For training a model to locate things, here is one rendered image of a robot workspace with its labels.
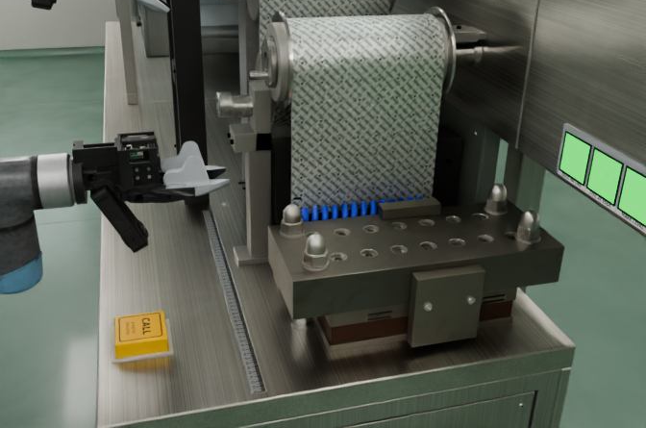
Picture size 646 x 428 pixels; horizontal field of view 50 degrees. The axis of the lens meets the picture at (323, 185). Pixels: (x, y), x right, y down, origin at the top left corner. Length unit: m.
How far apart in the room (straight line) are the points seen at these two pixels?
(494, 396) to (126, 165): 0.61
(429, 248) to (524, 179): 0.43
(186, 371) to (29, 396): 1.50
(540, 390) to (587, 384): 1.42
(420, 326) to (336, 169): 0.27
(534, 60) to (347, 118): 0.28
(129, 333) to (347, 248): 0.32
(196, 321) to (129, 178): 0.24
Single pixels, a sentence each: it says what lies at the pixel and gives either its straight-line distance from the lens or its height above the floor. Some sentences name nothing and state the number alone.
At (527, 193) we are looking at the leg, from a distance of 1.41.
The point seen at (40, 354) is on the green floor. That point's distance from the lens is 2.61.
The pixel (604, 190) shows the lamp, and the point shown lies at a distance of 0.90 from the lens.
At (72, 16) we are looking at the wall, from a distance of 6.62.
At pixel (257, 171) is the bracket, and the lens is 1.12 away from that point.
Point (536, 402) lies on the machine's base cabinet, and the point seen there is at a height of 0.81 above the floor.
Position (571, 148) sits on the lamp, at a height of 1.19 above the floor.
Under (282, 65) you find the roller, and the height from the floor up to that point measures 1.26.
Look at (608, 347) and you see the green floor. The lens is 2.72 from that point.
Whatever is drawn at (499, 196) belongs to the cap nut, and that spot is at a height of 1.06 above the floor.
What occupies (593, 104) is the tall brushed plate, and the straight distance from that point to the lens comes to 0.91.
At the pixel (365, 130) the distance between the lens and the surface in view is 1.06.
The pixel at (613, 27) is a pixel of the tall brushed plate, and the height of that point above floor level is 1.35.
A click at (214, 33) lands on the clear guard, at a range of 2.03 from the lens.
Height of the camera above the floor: 1.51
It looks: 24 degrees down
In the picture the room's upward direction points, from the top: 1 degrees clockwise
